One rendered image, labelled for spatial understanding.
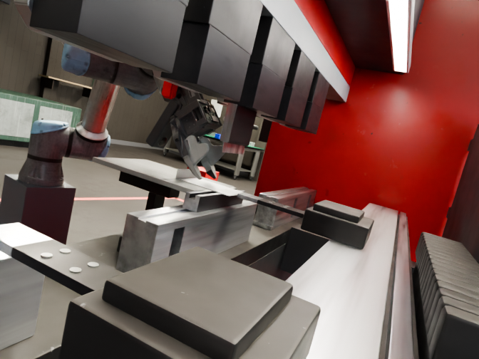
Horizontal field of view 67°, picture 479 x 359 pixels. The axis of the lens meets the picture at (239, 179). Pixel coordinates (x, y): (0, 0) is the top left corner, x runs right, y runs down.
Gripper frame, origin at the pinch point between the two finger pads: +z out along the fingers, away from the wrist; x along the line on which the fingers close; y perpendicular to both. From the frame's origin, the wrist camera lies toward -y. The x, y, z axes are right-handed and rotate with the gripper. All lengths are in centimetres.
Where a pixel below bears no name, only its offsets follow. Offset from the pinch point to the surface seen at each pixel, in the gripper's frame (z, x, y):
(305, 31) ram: -21.4, 14.0, 30.6
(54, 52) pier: -526, 509, -495
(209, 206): 7.7, -7.8, 2.9
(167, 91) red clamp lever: -11.8, -16.6, 8.5
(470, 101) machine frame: 3, 85, 66
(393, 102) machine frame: -9, 85, 43
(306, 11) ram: -24.1, 11.7, 32.8
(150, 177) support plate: -2.6, -9.3, -6.3
